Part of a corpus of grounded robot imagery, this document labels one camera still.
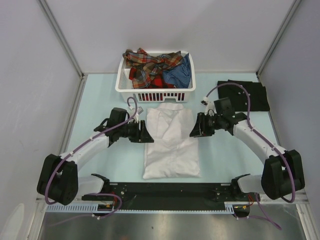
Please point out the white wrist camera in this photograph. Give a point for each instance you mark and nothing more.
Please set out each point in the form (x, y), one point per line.
(134, 113)
(209, 106)

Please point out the aluminium corner post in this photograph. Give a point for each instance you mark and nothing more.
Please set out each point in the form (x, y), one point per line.
(49, 15)
(278, 36)

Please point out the white plastic laundry basket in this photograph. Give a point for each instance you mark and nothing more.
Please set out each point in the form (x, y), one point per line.
(125, 88)

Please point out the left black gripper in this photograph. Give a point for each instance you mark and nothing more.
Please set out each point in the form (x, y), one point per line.
(142, 135)

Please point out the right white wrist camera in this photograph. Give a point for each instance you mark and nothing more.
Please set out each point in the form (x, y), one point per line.
(209, 106)

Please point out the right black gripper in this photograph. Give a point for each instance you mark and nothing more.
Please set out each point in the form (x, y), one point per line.
(200, 128)

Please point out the blue checked shirt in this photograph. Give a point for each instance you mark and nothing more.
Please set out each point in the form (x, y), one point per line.
(179, 76)

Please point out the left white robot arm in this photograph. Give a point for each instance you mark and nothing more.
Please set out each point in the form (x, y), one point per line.
(59, 181)

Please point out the brown plaid shirt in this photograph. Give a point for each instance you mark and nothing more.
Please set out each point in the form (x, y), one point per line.
(145, 67)

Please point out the red black plaid shirt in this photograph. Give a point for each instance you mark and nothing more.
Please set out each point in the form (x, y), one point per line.
(157, 83)

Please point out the left aluminium corner post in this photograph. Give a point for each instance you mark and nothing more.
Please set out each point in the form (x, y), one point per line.
(49, 15)

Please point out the folded black shirt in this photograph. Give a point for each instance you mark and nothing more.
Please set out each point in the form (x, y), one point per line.
(257, 93)

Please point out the white long sleeve shirt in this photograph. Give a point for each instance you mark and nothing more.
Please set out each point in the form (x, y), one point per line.
(173, 154)

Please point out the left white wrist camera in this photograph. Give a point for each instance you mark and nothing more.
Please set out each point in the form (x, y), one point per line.
(134, 113)

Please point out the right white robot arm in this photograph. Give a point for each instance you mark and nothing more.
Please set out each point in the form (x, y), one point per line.
(282, 169)

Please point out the right aluminium corner post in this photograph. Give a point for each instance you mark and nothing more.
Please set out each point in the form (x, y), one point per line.
(278, 36)

